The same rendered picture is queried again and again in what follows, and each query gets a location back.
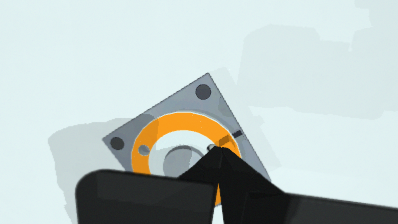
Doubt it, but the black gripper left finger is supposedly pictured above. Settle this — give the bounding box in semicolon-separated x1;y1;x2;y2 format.
75;146;223;224

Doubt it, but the orange round plate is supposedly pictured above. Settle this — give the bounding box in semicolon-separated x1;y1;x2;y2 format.
131;110;241;176

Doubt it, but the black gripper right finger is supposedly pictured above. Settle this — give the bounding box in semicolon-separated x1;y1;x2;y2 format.
219;147;398;224

